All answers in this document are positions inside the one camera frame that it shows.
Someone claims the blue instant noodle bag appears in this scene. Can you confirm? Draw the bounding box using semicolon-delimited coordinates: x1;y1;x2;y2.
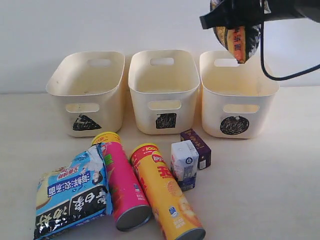
33;143;113;240

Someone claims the cream bin triangle mark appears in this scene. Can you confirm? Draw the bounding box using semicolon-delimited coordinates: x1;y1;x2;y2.
46;51;126;138

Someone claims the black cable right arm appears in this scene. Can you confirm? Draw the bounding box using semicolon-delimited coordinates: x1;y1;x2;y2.
258;21;320;81

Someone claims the orange instant noodle bag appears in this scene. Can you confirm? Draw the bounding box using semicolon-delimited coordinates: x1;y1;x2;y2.
210;0;271;64

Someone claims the yellow Lays chip can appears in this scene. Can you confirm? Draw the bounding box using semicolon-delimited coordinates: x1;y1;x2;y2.
129;143;206;240

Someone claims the cream bin circle mark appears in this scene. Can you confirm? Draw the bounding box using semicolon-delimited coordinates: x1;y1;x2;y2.
199;51;280;139

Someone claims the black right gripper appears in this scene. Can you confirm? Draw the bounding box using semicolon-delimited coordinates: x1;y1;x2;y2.
199;0;320;30

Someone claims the pink Lays chip can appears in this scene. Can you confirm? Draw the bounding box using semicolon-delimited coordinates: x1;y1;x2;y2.
91;131;152;232

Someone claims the white blue milk carton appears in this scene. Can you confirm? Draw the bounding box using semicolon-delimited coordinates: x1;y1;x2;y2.
170;140;199;192

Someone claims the cream bin square mark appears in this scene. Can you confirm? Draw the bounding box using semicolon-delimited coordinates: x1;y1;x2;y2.
128;50;200;135

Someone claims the purple drink carton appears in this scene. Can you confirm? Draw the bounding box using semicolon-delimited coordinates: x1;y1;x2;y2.
180;128;212;170

